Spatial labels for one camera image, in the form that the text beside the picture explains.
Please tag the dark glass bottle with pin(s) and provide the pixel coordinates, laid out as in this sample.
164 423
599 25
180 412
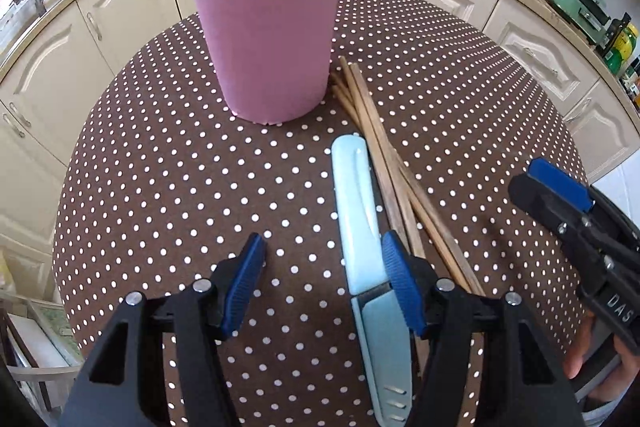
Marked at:
614 37

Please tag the round polka dot table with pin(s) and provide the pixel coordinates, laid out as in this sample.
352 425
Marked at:
175 157

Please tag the cream base cabinets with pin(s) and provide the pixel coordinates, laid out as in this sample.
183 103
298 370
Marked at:
75 57

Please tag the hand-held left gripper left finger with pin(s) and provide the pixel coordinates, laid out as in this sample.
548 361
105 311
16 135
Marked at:
245 282

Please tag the white storage crate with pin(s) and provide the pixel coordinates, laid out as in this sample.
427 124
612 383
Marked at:
40 342

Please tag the person's right hand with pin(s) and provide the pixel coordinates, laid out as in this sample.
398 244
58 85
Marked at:
580 357

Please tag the pink cup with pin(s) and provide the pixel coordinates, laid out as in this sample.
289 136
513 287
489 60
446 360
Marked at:
270 37

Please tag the yellow green bottle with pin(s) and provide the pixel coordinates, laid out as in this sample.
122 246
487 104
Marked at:
625 49

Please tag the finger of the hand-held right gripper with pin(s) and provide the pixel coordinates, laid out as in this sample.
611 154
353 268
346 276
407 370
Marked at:
620 224
560 189

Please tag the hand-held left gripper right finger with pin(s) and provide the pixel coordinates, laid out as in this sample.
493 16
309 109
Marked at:
400 282

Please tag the light blue sheathed knife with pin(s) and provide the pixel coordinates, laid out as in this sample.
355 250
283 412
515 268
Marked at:
357 207

